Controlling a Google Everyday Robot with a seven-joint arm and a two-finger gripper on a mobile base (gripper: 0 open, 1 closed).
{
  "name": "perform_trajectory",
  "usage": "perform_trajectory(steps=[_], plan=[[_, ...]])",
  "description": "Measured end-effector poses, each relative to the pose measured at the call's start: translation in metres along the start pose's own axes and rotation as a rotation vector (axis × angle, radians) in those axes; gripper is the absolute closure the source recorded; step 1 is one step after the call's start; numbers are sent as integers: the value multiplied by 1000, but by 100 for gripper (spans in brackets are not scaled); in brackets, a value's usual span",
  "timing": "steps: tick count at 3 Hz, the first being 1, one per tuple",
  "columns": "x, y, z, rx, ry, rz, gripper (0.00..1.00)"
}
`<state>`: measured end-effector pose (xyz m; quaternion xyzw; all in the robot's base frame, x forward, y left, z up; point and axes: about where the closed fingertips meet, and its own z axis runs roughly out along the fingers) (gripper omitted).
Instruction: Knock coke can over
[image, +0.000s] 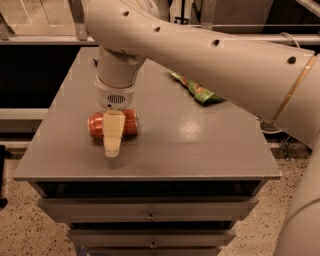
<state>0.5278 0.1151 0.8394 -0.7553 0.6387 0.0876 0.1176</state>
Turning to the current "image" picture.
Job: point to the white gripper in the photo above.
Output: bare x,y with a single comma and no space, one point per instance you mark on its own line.
115,97

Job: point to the red Coca-Cola can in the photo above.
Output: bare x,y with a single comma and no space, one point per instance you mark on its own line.
95,123

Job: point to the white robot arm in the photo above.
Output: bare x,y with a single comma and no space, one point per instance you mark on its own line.
277,83

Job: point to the grey drawer cabinet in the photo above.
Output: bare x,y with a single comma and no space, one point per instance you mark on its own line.
182,150

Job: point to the green snack bag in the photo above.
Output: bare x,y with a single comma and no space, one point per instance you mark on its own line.
201,94

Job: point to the top grey drawer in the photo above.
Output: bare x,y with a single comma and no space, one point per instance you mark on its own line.
169,209

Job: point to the grey drawer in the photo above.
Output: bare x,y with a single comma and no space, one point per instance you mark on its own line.
151,238
169,209

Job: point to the black object at left edge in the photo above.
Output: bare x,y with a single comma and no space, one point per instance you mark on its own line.
3,155

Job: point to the metal railing bar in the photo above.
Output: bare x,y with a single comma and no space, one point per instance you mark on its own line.
301,39

